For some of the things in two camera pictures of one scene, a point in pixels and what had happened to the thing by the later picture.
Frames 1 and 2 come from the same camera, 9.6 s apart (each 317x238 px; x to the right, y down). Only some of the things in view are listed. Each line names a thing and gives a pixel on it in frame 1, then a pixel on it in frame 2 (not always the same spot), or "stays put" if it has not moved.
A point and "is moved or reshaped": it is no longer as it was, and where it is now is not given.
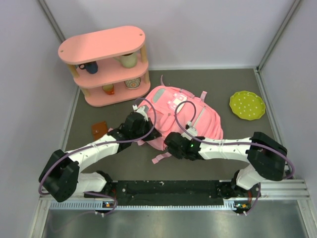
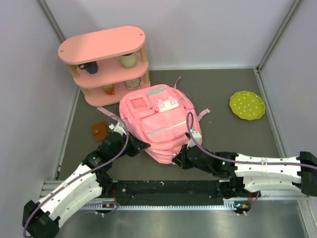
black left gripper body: [145, 127] to [122, 142]
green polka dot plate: [247, 105] stays put
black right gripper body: [177, 153] to [188, 163]
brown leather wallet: [99, 130] stays put
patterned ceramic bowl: [133, 83] stays put
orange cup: [109, 89] stays put
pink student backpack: [178, 109] is moved or reshaped
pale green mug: [128, 61] stays put
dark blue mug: [91, 67] stays put
